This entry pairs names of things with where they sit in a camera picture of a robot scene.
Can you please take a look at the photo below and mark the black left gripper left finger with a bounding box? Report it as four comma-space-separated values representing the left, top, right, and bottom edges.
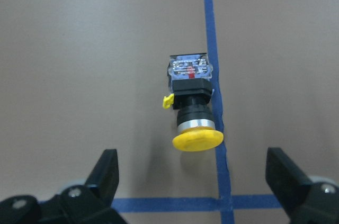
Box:
1, 149, 126, 223

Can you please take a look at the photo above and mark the yellow push button switch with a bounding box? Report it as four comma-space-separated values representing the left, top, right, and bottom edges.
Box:
162, 53, 224, 152

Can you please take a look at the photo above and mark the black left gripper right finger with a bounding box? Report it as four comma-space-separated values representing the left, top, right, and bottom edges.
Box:
265, 147, 338, 223

